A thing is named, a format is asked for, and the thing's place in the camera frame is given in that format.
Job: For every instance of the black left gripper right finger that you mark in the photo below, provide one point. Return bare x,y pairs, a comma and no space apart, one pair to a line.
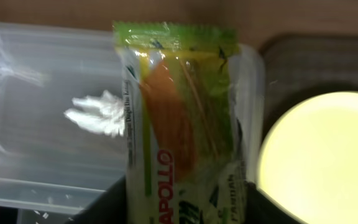
260,210

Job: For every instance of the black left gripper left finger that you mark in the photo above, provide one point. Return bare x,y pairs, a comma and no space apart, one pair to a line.
109,208

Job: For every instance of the green snack wrapper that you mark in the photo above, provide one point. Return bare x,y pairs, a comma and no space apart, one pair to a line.
184,140

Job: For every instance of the yellow plate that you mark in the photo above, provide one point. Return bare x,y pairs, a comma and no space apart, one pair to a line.
308,164

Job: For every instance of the clear plastic bin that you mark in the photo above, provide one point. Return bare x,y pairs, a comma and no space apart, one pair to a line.
46,161

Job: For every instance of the dark brown serving tray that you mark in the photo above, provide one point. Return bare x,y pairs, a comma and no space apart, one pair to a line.
298,67

